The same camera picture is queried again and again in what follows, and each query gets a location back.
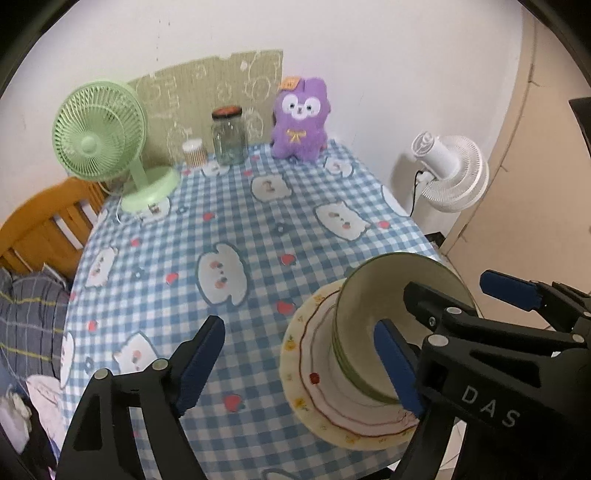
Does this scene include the white plate red trim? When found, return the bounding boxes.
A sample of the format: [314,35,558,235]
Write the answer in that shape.
[300,295,421,435]

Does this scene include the green printed board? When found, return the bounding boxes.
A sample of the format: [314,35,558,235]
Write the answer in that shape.
[127,48,284,167]

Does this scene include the clear cotton swab container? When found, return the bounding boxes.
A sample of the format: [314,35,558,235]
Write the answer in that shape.
[181,140,205,168]

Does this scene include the green desk fan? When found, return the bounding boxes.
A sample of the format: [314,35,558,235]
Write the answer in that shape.
[52,80,182,213]

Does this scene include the glass jar dark lid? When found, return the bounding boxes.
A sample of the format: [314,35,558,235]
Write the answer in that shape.
[211,106,247,165]

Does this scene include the beige door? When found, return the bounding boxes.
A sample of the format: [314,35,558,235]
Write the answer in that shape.
[438,18,591,319]

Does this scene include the purple plush bunny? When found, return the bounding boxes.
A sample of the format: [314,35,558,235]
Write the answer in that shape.
[270,77,334,162]

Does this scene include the crumpled white cloth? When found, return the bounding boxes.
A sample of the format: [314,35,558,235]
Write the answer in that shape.
[0,392,28,453]

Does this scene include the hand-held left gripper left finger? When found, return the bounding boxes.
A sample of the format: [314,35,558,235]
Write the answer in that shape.
[55,315,227,480]

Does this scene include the blue checked tablecloth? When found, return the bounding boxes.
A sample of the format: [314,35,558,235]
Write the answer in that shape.
[60,141,444,480]

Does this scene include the wooden bed headboard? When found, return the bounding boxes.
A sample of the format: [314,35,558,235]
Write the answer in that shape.
[0,178,109,280]

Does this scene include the grey plaid pillow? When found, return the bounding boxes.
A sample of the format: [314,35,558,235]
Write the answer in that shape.
[0,268,75,379]

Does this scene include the black power cable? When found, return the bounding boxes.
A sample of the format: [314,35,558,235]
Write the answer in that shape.
[412,171,428,217]

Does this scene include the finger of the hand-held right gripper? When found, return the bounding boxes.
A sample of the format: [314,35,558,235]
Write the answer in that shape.
[403,282,476,329]
[480,271,591,330]

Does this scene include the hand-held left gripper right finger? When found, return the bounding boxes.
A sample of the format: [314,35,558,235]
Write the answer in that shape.
[373,319,458,480]

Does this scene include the white garment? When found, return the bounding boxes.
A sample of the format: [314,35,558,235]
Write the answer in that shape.
[25,374,65,444]

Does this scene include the yellow floral scalloped plate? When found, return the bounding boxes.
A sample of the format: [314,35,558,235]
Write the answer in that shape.
[279,277,421,450]

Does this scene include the white standing fan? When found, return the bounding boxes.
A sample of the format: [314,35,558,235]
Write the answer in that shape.
[411,131,490,213]

